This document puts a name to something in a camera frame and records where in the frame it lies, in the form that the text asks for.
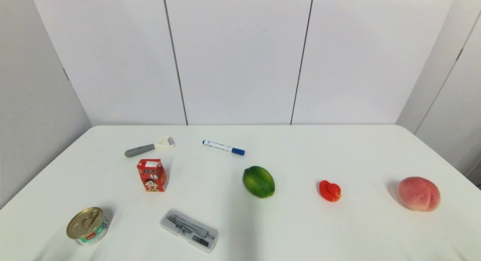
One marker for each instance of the red cartoon milk carton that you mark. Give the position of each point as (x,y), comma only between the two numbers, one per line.
(152,176)

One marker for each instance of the green lime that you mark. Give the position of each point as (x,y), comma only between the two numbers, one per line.
(258,182)

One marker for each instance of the pink peach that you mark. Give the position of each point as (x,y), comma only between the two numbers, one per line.
(419,194)

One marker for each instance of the clear plastic compass case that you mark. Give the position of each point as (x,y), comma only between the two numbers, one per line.
(189,231)

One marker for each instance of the white marker with blue cap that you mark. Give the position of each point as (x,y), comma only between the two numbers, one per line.
(221,147)

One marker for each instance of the gold lid tin can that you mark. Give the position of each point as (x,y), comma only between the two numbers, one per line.
(86,225)

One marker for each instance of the red rubber duck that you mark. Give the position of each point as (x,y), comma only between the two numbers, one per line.
(330,191)

